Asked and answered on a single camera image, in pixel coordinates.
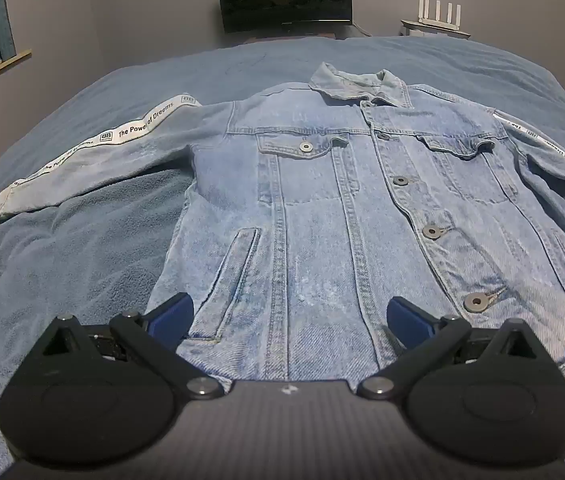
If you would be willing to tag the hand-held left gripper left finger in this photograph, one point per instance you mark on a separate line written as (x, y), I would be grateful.
(175, 314)

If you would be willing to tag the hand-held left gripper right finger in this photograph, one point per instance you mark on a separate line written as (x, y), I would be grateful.
(406, 316)

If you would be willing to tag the light blue denim jacket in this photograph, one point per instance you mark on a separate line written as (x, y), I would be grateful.
(322, 220)

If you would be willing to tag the blue bed blanket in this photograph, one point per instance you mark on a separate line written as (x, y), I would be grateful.
(92, 260)

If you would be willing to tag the white router with antennas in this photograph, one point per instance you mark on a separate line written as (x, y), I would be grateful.
(440, 12)

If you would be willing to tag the wooden window ledge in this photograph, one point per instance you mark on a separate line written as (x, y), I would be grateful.
(5, 64)

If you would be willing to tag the small wall shelf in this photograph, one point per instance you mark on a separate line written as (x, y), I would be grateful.
(435, 29)

